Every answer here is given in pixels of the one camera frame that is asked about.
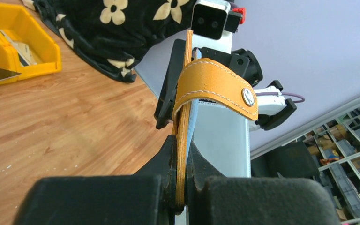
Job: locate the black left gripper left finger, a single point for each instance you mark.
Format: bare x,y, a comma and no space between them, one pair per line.
144,198

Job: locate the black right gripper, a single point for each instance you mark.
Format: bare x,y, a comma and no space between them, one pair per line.
241,62

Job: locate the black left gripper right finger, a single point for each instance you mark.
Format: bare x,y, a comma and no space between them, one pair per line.
214,199

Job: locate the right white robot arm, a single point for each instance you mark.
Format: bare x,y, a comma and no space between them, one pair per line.
274,108

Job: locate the beige cards in right bin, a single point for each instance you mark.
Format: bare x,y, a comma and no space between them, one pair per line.
25,54

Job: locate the black floral plush blanket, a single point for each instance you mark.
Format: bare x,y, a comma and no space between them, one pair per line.
113,36

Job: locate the right yellow plastic bin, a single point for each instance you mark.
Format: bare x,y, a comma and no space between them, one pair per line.
21,26

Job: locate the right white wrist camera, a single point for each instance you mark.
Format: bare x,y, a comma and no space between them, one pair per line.
214,22

